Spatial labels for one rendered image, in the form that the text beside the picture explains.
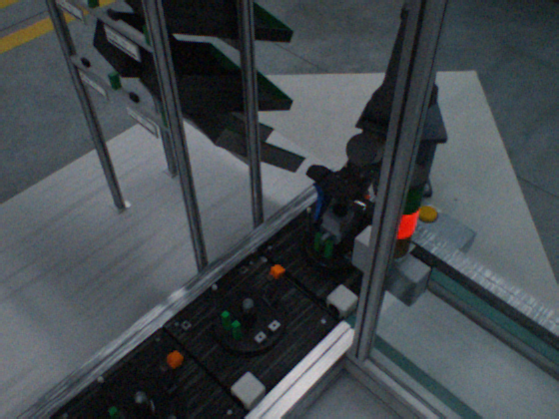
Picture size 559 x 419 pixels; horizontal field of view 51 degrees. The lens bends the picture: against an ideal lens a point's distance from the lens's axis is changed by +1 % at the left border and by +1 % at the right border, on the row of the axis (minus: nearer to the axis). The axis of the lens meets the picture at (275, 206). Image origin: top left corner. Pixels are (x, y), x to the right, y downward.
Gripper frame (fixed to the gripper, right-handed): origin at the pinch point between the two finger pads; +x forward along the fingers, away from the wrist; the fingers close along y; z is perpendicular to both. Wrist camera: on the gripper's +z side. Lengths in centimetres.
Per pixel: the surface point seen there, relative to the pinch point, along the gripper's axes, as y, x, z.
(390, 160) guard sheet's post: 18.5, -19.5, 37.4
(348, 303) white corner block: 11.6, 12.8, 1.2
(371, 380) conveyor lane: 23.1, 21.8, 2.2
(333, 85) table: -45, -18, -56
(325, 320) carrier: 10.1, 17.5, 3.7
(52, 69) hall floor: -240, 52, -106
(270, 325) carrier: 4.5, 21.2, 13.0
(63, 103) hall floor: -209, 60, -96
